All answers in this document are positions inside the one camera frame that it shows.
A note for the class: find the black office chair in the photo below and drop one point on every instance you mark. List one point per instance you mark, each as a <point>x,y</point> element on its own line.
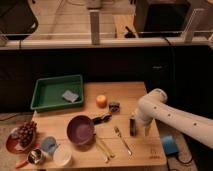
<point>17,20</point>

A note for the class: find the grey metal post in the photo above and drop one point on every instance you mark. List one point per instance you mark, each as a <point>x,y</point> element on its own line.
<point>95,29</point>

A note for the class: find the grey blue sponge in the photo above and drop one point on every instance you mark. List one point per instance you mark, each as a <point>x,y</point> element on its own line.
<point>70,96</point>

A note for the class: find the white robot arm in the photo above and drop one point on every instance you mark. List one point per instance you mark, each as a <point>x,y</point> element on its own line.
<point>153,106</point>

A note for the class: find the orange fruit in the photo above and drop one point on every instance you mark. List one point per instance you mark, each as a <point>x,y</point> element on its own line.
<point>101,101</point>

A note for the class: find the green plastic tray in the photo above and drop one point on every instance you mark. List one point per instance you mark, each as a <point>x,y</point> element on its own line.
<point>48,93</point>

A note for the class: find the small metal pot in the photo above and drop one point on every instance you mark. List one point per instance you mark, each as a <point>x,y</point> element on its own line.
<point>35,157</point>

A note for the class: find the red plate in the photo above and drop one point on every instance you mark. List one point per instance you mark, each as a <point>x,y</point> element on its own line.
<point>13,146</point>

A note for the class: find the blue tape roll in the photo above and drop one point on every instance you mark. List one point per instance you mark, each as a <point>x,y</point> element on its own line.
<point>169,145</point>

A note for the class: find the black box on shelf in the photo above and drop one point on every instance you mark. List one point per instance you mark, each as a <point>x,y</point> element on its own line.
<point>160,15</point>

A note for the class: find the small dark toy block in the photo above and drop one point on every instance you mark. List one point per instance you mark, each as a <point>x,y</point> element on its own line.
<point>114,107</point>

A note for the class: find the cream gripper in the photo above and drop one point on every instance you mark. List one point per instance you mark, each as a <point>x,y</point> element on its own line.
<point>145,125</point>

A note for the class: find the purple frying pan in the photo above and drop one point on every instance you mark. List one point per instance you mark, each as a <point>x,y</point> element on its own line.
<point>81,128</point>

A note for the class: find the yellow handled utensil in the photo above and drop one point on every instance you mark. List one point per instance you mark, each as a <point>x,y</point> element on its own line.
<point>106,151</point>

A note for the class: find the silver fork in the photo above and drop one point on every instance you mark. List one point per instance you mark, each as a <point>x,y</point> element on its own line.
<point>118,133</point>

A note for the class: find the bunch of dark grapes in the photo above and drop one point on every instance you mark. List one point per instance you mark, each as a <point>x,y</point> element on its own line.
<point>26,133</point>

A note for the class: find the blue cup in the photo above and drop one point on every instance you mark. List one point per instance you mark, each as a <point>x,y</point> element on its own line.
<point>49,145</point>

